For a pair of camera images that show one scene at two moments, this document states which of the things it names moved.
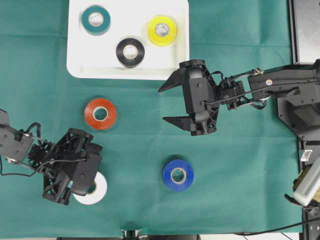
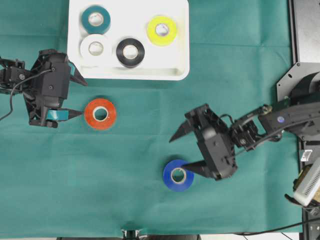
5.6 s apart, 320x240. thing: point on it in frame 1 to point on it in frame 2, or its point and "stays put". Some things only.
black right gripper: x=202 y=95 to x=215 y=141
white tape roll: x=94 y=197 to x=98 y=60
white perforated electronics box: x=309 y=185 stays put
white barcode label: x=305 y=156 stays put
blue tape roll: x=178 y=164 stays put
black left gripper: x=72 y=165 to x=48 y=87
